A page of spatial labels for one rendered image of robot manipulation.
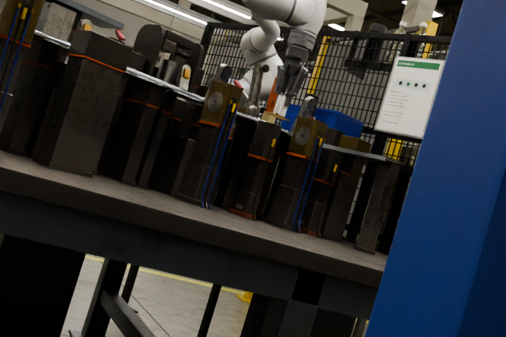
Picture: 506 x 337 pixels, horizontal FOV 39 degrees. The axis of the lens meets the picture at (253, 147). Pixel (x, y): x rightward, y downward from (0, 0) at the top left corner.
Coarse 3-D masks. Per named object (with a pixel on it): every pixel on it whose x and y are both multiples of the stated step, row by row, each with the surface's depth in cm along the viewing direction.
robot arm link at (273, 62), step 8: (272, 56) 289; (264, 64) 288; (272, 64) 288; (280, 64) 291; (248, 72) 290; (264, 72) 287; (272, 72) 288; (240, 80) 290; (248, 80) 288; (264, 80) 287; (272, 80) 288; (248, 88) 287; (264, 88) 288; (264, 96) 290; (240, 104) 288
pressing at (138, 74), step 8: (40, 32) 167; (48, 40) 180; (56, 40) 170; (64, 48) 188; (128, 72) 198; (136, 72) 187; (144, 80) 209; (152, 80) 200; (160, 80) 193; (176, 88) 196; (184, 96) 216; (192, 96) 201; (200, 96) 205; (200, 104) 221; (240, 112) 215; (256, 120) 216; (288, 136) 248
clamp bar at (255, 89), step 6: (258, 66) 249; (264, 66) 248; (258, 72) 250; (252, 78) 250; (258, 78) 251; (252, 84) 249; (258, 84) 251; (252, 90) 248; (258, 90) 250; (252, 96) 248; (258, 96) 250; (252, 102) 248; (258, 102) 250
